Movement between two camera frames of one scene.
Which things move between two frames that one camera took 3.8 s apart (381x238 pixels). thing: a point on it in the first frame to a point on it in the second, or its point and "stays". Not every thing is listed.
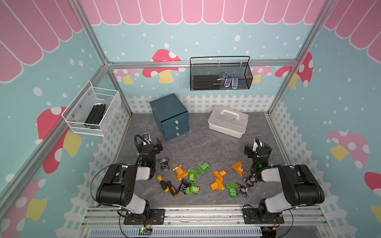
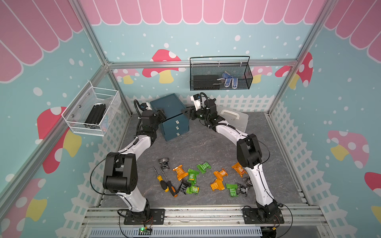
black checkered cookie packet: (249, 180) stays
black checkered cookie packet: (183, 186) stays
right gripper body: (250, 153) to (195, 114)
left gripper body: (157, 148) to (159, 117)
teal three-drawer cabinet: (171, 116) stays
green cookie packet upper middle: (203, 167) stays
